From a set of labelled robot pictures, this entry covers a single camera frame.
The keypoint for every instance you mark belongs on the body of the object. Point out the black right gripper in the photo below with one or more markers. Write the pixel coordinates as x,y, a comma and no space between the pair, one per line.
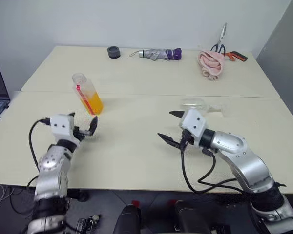
186,139

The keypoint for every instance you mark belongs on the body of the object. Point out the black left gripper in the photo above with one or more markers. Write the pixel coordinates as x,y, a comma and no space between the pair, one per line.
77,134

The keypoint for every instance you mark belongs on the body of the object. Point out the plastic bottle with orange liquid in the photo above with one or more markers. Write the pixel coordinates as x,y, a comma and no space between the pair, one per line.
95,102

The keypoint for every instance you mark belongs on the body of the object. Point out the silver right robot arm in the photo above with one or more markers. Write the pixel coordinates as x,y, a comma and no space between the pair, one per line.
234,143

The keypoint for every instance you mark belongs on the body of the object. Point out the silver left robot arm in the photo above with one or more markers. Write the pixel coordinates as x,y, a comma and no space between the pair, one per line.
51,165

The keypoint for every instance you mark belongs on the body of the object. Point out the clear plastic container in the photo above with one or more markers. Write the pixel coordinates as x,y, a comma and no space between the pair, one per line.
193,103

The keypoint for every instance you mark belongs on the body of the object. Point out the rolled pink towel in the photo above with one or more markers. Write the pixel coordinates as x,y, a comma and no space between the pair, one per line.
210,64

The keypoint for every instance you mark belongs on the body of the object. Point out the folded silver purple umbrella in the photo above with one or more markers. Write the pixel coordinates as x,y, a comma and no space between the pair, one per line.
158,54

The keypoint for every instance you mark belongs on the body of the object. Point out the black table foot caster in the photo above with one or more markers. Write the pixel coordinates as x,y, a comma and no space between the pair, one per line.
83,196

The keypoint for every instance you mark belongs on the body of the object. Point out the dark rounded shape red mark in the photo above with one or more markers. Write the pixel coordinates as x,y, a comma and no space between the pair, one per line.
185,219
127,219

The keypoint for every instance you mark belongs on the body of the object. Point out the orange black hand tool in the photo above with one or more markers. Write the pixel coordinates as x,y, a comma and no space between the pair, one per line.
238,56

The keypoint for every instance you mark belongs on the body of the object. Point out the small black floor device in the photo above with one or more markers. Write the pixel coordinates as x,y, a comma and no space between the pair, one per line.
88,221

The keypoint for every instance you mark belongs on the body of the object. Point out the grey partition panel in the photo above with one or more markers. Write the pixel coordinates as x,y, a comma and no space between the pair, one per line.
283,48

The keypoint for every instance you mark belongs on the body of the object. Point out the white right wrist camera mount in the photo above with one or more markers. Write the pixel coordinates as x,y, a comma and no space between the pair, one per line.
195,124

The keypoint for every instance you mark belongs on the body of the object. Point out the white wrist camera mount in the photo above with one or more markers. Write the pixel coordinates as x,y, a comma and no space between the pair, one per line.
61,124
195,124

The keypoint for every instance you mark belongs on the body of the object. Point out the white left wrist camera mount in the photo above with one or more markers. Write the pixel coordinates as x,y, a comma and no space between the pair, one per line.
61,124

